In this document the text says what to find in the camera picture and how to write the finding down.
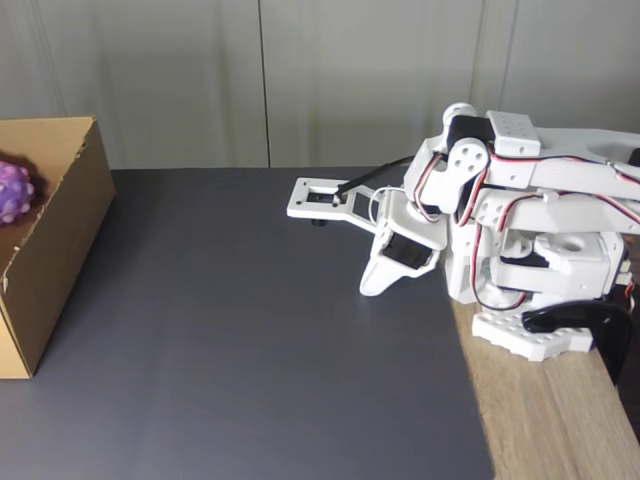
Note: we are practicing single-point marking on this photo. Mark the dark grey table mat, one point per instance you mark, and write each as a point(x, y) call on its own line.
point(250, 350)

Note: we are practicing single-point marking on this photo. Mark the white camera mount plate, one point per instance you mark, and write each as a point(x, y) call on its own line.
point(320, 212)

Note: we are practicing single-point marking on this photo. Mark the brown cardboard box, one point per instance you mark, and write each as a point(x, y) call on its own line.
point(60, 260)

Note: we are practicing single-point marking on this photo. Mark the purple pink bumpy ball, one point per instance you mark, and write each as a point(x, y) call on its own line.
point(12, 192)

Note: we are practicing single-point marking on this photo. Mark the black table clamp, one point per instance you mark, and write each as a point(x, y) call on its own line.
point(610, 340)

